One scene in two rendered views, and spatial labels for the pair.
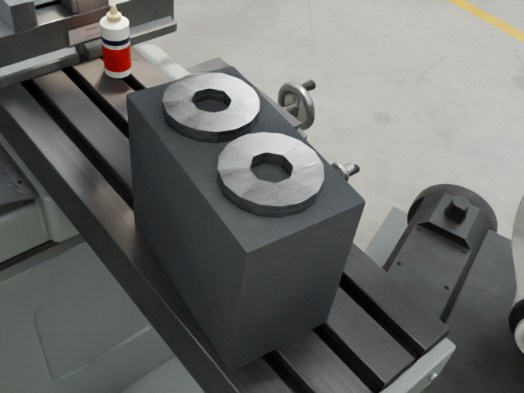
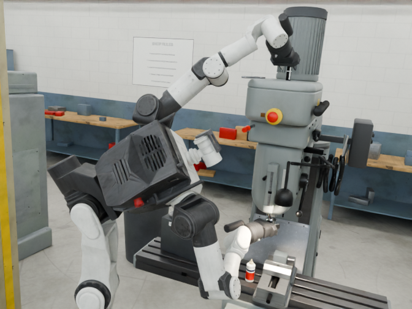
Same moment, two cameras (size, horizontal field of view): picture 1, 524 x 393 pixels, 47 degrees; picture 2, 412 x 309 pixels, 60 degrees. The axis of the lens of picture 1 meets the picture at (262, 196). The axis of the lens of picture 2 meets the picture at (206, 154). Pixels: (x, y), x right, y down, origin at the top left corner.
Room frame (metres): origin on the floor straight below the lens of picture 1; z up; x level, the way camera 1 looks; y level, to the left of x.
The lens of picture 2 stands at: (2.03, -0.58, 1.92)
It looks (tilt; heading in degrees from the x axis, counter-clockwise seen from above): 14 degrees down; 157
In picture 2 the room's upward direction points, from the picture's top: 4 degrees clockwise
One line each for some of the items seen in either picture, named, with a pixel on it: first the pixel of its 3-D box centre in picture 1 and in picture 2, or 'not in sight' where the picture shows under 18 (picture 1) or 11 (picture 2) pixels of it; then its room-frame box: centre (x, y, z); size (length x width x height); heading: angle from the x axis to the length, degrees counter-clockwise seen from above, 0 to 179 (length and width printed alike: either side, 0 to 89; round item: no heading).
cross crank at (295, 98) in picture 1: (284, 111); not in sight; (1.11, -0.02, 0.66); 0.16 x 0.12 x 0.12; 136
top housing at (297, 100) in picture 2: not in sight; (286, 99); (0.74, 0.34, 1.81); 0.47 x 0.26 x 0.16; 136
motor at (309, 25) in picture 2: not in sight; (300, 45); (0.57, 0.50, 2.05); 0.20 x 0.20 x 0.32
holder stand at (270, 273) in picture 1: (232, 209); (184, 233); (0.41, 0.03, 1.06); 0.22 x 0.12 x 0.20; 39
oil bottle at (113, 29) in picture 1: (115, 39); (250, 269); (0.75, 0.24, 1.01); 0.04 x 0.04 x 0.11
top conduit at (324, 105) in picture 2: not in sight; (321, 107); (0.82, 0.45, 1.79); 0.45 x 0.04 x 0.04; 136
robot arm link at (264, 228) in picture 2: not in sight; (258, 230); (0.78, 0.24, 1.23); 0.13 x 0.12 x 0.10; 21
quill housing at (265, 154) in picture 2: not in sight; (277, 175); (0.74, 0.33, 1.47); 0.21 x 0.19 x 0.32; 46
